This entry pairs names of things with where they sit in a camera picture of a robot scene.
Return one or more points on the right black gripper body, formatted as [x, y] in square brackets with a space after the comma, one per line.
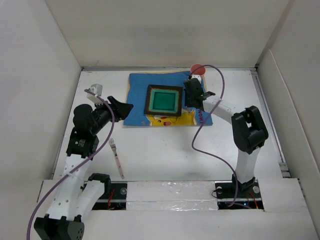
[188, 99]

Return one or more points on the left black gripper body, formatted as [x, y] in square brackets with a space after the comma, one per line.
[103, 115]

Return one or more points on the blue Pikachu placemat cloth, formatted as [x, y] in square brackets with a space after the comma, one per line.
[137, 93]

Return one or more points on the orange plastic cup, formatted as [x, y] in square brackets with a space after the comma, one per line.
[197, 69]

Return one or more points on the fork with pink handle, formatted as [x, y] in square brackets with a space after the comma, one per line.
[114, 150]

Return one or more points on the square green ceramic plate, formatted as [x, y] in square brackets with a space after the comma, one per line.
[164, 100]

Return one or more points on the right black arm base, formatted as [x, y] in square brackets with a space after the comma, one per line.
[250, 198]

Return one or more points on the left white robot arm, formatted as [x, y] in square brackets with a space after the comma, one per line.
[75, 196]

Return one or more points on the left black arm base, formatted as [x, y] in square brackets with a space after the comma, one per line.
[116, 200]

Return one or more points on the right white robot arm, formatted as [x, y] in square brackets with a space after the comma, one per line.
[248, 128]

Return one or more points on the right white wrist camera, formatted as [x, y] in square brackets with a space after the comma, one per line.
[196, 76]

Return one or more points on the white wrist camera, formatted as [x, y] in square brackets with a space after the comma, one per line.
[93, 91]
[196, 76]

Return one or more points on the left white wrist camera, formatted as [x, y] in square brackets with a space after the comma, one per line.
[93, 91]

